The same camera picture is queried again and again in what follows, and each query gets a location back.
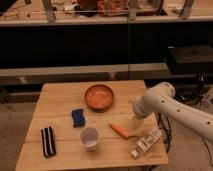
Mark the white plastic bottle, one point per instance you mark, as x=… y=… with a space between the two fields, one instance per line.
x=145 y=143

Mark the wooden table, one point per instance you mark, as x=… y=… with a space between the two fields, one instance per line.
x=53 y=110

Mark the black white striped cloth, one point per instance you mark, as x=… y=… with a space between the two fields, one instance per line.
x=48 y=143

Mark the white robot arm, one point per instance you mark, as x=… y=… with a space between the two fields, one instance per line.
x=160 y=98

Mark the red object on shelf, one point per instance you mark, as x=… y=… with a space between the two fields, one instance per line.
x=112 y=7

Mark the blue sponge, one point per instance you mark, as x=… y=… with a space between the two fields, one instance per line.
x=78 y=118

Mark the orange ceramic bowl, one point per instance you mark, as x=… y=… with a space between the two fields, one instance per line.
x=99 y=97

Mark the orange pepper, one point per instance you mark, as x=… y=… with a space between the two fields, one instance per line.
x=121 y=131

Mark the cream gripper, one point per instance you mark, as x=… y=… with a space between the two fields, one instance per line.
x=137 y=122

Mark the black box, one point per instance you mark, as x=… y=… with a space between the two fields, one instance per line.
x=196 y=59

